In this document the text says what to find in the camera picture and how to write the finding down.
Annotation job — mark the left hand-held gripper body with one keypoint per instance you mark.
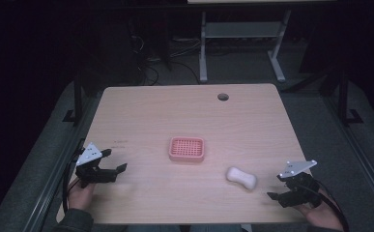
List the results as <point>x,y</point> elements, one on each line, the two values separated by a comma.
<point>94,175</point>

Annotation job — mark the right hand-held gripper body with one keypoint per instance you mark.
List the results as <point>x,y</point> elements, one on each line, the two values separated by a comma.
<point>300,190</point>

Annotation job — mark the white soap bar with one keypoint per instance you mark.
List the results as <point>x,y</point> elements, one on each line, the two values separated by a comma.
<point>241,178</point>

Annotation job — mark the pink soap dish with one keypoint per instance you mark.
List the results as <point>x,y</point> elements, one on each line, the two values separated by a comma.
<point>186,149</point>

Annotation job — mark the person's left hand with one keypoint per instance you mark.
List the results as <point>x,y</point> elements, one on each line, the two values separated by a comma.
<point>80,196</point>

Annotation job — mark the person's right hand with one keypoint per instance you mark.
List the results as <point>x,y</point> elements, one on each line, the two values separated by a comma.
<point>323,216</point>

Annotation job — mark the black metal stand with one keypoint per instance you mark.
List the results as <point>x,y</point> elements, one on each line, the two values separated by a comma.
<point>344,96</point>
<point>77,96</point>

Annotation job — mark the white metal stand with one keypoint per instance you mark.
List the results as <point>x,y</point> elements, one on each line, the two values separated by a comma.
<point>244,30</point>

